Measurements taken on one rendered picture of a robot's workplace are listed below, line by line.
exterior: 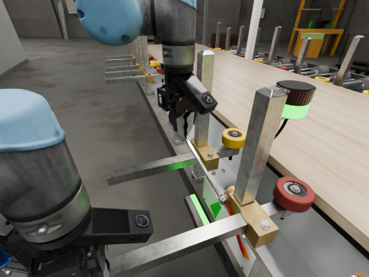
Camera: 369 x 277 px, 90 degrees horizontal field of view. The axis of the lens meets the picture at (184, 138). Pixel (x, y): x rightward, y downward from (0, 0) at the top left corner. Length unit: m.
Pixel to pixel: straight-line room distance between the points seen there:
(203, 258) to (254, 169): 1.02
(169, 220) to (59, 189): 1.28
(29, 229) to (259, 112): 0.34
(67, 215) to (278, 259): 0.61
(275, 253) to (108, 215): 0.55
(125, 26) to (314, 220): 0.62
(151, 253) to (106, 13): 0.39
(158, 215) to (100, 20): 1.35
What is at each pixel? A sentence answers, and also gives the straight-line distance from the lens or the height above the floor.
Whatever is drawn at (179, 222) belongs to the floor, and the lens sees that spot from 1.46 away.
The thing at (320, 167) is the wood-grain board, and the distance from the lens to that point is 0.61.
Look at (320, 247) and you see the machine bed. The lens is 0.68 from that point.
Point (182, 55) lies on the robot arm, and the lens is 0.43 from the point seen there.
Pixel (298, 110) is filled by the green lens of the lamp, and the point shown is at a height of 1.11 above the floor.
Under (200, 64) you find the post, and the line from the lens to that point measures 0.53.
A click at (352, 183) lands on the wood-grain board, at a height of 0.90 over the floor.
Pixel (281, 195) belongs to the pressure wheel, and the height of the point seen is 0.90.
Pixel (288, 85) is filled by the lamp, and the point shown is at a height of 1.14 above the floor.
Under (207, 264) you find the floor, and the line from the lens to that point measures 1.34.
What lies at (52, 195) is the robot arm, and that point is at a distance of 0.23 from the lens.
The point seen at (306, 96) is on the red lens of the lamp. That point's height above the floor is 1.13.
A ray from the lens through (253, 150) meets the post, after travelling 0.37.
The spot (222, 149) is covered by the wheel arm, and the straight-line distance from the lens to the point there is 0.64.
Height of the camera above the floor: 1.23
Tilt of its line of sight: 34 degrees down
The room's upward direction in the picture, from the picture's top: straight up
